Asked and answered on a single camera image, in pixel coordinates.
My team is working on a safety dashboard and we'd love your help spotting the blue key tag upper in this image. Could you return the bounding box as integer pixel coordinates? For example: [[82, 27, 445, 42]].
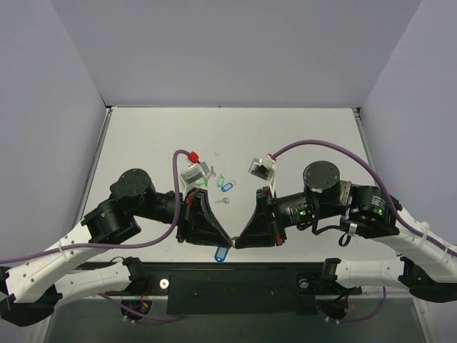
[[221, 182, 233, 192]]

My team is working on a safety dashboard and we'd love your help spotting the loose silver key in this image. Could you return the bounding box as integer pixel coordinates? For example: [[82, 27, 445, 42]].
[[215, 197, 229, 204]]

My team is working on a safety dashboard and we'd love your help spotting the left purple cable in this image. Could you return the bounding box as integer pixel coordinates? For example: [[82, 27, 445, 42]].
[[0, 149, 201, 325]]

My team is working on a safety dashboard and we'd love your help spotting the blue key tag with ring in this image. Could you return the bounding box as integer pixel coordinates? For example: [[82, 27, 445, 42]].
[[214, 247, 230, 263]]

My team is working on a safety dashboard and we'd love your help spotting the green key tag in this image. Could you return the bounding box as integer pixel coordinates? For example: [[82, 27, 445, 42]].
[[195, 176, 210, 187], [216, 174, 225, 188]]

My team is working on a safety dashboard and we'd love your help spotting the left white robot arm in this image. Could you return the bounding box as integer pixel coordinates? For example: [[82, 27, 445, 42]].
[[1, 169, 231, 327]]

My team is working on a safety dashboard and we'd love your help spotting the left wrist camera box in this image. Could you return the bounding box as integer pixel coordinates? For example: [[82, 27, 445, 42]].
[[179, 161, 210, 194]]

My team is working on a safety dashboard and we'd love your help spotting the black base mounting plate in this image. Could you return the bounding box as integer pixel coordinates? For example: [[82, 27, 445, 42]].
[[111, 262, 361, 315]]

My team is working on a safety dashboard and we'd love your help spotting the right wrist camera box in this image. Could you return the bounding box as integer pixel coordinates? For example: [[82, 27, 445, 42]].
[[248, 154, 276, 196]]

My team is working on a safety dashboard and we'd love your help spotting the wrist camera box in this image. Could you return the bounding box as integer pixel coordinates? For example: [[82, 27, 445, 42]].
[[248, 154, 276, 196], [179, 161, 210, 194]]

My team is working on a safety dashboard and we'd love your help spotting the green key tag left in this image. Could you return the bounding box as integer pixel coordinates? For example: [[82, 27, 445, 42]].
[[195, 176, 210, 187]]

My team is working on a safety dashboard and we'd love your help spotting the green key tag right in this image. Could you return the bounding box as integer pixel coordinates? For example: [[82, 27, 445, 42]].
[[216, 174, 225, 188]]

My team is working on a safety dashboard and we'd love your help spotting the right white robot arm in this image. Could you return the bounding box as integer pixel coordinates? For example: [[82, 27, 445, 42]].
[[234, 161, 456, 303]]

